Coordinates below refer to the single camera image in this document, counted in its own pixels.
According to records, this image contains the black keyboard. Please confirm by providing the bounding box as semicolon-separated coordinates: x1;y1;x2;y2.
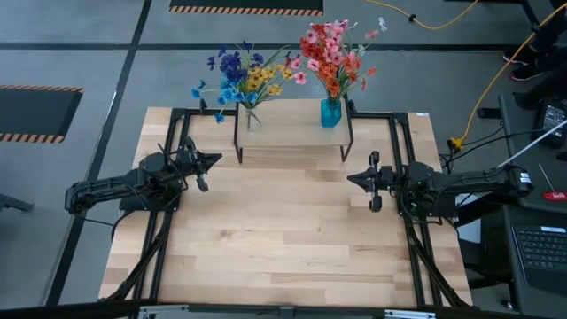
511;224;567;293

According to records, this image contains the white rod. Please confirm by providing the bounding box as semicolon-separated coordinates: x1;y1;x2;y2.
498;118;567;169

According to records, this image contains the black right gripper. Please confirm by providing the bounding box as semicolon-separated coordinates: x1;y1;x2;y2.
346;150;399;213

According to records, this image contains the person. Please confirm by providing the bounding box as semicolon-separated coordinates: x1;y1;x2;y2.
502;17;567;112

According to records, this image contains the yellow cable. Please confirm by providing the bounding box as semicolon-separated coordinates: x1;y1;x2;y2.
365;0;567;151

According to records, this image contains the blue artificial flower bunch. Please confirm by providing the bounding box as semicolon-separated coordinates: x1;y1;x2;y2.
190;78;260;125

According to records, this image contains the black metal table frame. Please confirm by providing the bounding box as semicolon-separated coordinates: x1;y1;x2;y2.
99;97;473;311

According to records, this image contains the silver aluminium bracket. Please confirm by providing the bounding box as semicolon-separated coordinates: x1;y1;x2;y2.
384;308;438;319
138;304;190;319

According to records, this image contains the red artificial flower bunch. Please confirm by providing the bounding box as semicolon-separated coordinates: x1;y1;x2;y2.
299;24;330;62

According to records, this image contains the clear glass vase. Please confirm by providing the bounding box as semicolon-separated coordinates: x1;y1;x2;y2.
245;105;262;134

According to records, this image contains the black hazard striped mat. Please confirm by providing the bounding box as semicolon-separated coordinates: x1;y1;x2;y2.
0;83;84;144
169;0;324;18

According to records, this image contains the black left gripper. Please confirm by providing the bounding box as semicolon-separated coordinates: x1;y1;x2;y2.
175;136;223;192

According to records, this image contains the black side desk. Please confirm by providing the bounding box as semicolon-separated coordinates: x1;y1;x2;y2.
498;91;567;319

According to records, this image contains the black box with label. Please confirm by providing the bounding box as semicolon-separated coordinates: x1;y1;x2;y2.
533;97;567;150

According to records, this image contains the red handled pick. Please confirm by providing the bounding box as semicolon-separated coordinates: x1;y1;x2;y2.
537;162;567;203

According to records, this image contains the black stand foot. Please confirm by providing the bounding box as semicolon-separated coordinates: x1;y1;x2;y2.
0;193;35;213

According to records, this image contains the pink artificial flower bunch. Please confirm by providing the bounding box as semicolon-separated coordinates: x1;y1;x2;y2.
290;18;381;92

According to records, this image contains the purple artificial flower bunch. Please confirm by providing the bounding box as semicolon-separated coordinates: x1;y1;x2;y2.
206;40;267;84

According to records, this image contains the yellow artificial flower bunch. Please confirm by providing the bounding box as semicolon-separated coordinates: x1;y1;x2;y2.
245;64;296;98

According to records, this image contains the blue glass vase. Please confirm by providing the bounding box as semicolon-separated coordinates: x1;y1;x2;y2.
320;97;343;128

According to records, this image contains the wooden shelf with wire legs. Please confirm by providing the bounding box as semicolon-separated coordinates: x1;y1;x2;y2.
233;92;355;164

